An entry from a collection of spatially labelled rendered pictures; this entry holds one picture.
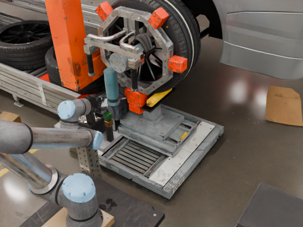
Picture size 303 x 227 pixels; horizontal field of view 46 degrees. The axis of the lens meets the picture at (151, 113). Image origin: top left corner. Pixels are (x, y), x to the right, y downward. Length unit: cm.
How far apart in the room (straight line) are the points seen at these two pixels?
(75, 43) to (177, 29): 71
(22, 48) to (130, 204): 191
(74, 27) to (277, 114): 186
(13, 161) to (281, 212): 135
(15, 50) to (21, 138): 217
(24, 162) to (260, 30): 147
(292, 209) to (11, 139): 145
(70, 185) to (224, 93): 210
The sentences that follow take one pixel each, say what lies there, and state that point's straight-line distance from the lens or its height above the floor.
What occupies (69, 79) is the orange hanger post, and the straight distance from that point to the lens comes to 259.
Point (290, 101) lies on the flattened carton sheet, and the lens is 351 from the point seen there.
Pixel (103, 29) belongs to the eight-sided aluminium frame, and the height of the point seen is 97.
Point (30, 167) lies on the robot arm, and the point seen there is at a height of 79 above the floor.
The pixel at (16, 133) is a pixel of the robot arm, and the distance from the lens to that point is 134.
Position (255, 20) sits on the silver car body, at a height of 108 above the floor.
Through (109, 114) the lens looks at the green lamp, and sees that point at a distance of 209.
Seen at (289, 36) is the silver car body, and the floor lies 103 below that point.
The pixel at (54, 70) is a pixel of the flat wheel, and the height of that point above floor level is 47.
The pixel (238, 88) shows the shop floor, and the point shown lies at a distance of 359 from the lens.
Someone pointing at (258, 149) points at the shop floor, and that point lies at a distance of 290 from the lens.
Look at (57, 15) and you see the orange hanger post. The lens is 239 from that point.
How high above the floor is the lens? 188
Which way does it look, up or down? 36 degrees down
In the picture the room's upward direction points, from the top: 2 degrees counter-clockwise
